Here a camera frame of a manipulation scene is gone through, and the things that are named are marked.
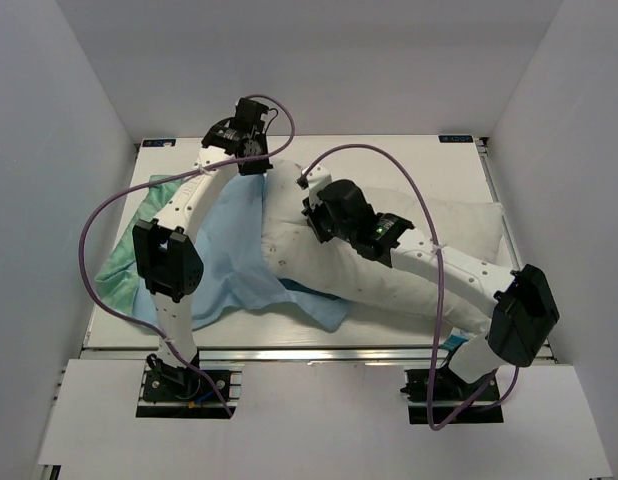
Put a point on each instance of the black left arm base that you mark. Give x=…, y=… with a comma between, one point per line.
x=168, y=392

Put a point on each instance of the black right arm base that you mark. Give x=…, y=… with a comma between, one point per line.
x=450, y=392

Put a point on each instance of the white foreground board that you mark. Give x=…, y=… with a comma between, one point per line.
x=325, y=421

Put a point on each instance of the white pillow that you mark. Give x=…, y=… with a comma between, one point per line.
x=390, y=307

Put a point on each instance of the dark label sticker right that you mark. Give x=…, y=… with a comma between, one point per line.
x=453, y=139

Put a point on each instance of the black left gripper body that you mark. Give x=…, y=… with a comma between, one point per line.
x=255, y=166

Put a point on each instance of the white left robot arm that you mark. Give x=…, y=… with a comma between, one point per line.
x=166, y=256

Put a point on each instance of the dark label sticker left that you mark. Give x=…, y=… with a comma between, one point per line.
x=158, y=143

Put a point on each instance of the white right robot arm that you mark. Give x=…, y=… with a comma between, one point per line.
x=465, y=276

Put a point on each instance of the dark label sticker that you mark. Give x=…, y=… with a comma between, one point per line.
x=158, y=143
x=453, y=139

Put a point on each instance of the aluminium table frame rail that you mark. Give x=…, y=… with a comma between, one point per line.
x=509, y=200

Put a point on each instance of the blue green satin pillowcase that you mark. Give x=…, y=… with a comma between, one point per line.
x=235, y=273

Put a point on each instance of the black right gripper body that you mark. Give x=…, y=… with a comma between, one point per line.
x=322, y=224

